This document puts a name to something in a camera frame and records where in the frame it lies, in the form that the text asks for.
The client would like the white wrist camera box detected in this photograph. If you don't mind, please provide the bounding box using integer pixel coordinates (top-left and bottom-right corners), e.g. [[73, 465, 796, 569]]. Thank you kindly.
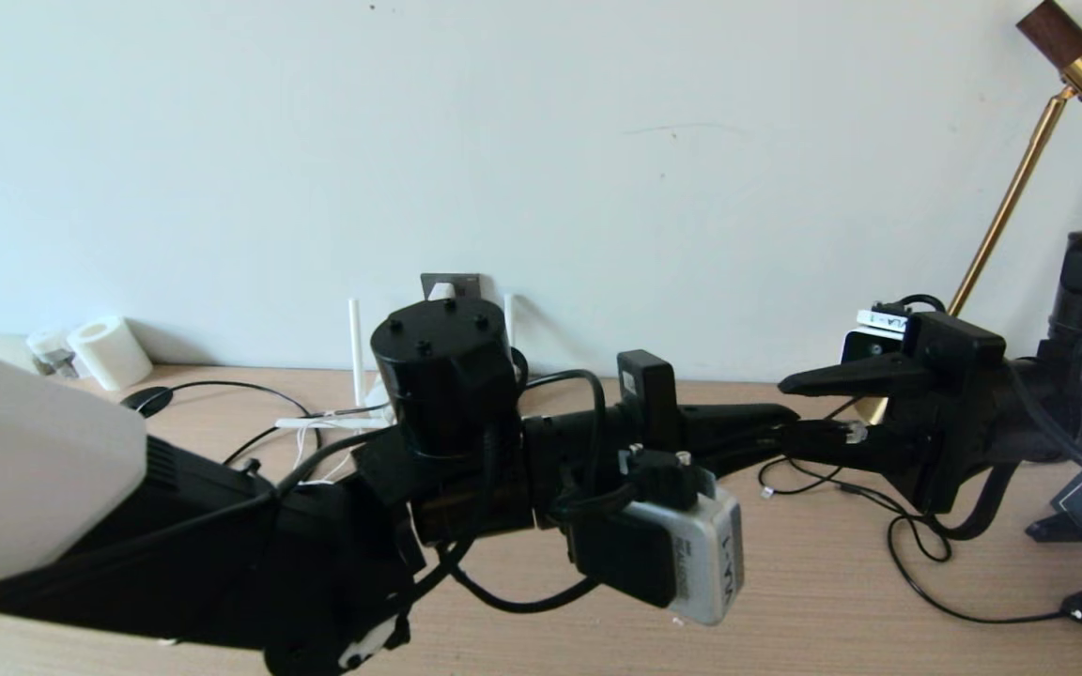
[[842, 303, 910, 369], [630, 488, 747, 628]]

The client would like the grey wall power socket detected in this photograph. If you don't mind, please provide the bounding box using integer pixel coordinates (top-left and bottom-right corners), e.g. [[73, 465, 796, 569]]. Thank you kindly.
[[421, 273, 484, 303]]

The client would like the white toilet paper roll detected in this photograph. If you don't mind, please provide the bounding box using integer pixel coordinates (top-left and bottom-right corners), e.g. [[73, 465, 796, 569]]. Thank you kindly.
[[68, 316, 154, 392]]

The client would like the small clear plastic jar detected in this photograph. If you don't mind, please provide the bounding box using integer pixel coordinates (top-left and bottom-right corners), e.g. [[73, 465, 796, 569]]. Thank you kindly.
[[27, 330, 80, 380]]

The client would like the black round desk grommet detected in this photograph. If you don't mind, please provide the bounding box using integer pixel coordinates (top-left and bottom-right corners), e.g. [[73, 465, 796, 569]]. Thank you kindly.
[[118, 386, 174, 420]]

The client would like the black plastic clip stand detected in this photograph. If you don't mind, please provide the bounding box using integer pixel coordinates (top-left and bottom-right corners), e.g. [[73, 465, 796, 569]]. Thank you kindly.
[[1025, 513, 1082, 543]]

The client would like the black cable with silver connector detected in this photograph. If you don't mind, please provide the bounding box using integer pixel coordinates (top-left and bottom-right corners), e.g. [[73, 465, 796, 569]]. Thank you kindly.
[[757, 458, 927, 520]]

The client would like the black USB cable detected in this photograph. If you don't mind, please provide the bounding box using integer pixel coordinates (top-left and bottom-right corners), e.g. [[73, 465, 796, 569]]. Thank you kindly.
[[823, 441, 952, 564]]

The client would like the black ethernet cable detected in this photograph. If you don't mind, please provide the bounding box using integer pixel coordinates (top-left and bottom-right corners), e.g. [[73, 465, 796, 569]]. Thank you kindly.
[[142, 380, 871, 470]]

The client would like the white wifi router with antennas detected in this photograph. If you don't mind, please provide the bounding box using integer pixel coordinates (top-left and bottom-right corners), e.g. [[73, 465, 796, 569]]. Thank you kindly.
[[273, 294, 518, 433]]

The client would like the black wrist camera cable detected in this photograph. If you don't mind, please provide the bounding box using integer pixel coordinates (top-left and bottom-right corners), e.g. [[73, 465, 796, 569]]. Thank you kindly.
[[0, 369, 706, 625], [893, 294, 1082, 541]]

